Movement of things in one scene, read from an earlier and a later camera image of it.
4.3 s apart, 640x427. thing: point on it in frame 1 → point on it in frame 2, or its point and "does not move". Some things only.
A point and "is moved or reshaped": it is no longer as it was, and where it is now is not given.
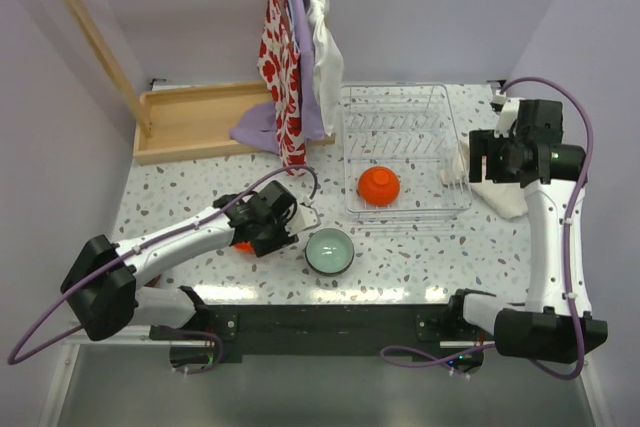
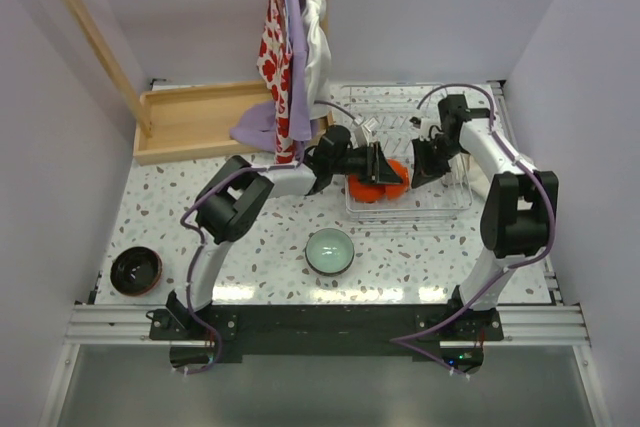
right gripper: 480,156 → 425,153
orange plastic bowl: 244,246 → 393,191
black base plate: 321,330 does not move
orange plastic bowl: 379,185 is moved or reshaped
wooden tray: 194,123 does not move
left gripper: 273,242 → 373,163
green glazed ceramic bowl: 329,251 does not move
